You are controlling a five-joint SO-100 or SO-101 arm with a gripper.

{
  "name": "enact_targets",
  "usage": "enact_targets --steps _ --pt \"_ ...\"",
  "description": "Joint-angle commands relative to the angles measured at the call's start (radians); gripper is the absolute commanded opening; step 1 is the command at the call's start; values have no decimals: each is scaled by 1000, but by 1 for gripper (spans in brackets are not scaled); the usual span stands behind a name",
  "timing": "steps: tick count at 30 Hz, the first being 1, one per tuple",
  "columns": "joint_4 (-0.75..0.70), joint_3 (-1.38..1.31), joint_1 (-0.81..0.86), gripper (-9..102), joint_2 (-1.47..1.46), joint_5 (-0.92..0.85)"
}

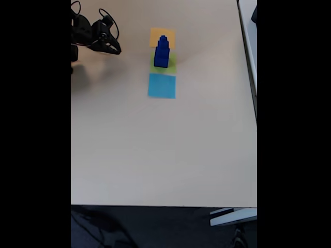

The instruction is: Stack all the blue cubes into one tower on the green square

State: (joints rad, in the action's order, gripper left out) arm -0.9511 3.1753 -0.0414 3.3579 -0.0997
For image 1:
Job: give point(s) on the large blue cube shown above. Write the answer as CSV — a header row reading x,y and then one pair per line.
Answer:
x,y
160,62

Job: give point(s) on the orange paper square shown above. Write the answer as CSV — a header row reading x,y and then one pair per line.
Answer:
x,y
153,38

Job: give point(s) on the green paper square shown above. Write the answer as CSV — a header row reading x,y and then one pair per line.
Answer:
x,y
172,67

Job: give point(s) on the small blue cube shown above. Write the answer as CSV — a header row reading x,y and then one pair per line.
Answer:
x,y
163,44

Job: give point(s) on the light blue paper square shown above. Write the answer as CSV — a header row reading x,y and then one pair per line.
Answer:
x,y
161,86

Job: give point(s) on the dark blue object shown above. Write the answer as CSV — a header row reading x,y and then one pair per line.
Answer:
x,y
254,14

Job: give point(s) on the medium blue cube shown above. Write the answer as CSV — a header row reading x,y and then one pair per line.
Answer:
x,y
162,51

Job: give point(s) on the tiny blue cube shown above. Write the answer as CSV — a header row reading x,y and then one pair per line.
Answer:
x,y
163,38

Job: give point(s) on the white neighbouring desk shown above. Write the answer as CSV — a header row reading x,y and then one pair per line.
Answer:
x,y
249,38

